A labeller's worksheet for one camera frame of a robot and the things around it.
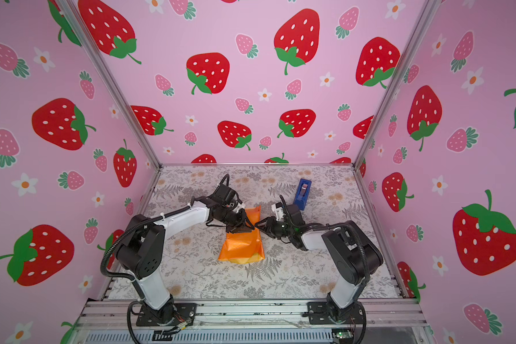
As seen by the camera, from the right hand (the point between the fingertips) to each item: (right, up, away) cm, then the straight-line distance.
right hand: (255, 227), depth 87 cm
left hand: (0, 0, -2) cm, 2 cm away
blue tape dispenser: (+22, +13, +14) cm, 30 cm away
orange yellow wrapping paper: (-4, -7, -4) cm, 9 cm away
